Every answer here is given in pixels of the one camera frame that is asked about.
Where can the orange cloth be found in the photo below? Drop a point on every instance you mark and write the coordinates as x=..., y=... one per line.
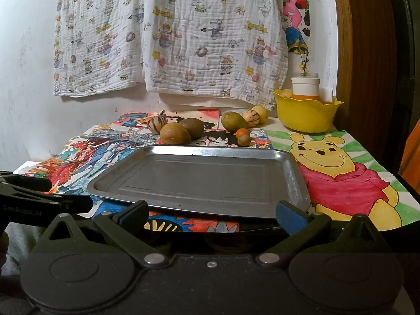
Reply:
x=411, y=157

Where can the dark striped pepino melon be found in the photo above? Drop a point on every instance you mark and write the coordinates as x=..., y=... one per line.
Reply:
x=156, y=125

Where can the tan brown round fruit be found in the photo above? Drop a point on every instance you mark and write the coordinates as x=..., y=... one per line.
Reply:
x=174, y=133

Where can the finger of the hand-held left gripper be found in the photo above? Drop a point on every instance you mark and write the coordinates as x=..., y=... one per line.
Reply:
x=75, y=205
x=32, y=184

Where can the white paper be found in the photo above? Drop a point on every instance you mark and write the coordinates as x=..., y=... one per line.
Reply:
x=326, y=95

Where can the dark panel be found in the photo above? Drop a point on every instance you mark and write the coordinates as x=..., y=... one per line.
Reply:
x=407, y=55

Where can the dark brown round fruit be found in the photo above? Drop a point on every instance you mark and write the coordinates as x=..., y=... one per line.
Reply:
x=196, y=126

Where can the small orange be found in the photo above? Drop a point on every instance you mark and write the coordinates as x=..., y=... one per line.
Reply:
x=242, y=132

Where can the yellow mango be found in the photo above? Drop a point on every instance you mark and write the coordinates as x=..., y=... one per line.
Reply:
x=286, y=93

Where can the printed white blanket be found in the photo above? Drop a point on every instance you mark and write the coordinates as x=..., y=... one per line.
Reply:
x=98, y=39
x=213, y=39

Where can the green pear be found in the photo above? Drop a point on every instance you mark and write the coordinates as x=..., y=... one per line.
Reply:
x=233, y=121

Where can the grey cloth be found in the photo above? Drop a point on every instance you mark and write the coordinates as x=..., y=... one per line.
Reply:
x=23, y=246

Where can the wall poster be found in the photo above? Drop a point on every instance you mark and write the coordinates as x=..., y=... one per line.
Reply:
x=292, y=36

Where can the pale striped pepino melon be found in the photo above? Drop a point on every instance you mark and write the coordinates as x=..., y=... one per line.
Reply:
x=250, y=118

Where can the yellow round fruit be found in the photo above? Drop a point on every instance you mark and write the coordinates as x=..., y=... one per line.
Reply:
x=263, y=114

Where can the metal tray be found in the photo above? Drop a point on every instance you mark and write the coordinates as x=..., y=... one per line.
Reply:
x=197, y=177

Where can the twig with yellow flowers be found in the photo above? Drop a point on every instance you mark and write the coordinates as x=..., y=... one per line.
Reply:
x=303, y=67

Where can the small kiwi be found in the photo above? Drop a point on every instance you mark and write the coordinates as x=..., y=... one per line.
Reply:
x=243, y=140

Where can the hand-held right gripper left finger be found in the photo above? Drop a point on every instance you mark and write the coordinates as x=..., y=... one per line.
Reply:
x=131, y=218

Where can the wooden door frame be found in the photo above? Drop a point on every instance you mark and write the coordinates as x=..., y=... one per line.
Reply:
x=361, y=55

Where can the yellow plastic bowl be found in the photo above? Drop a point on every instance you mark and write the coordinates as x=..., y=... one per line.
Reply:
x=305, y=118

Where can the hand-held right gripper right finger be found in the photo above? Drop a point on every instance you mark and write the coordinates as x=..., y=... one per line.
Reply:
x=287, y=216

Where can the white and orange jar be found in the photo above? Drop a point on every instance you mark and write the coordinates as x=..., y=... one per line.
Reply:
x=305, y=87

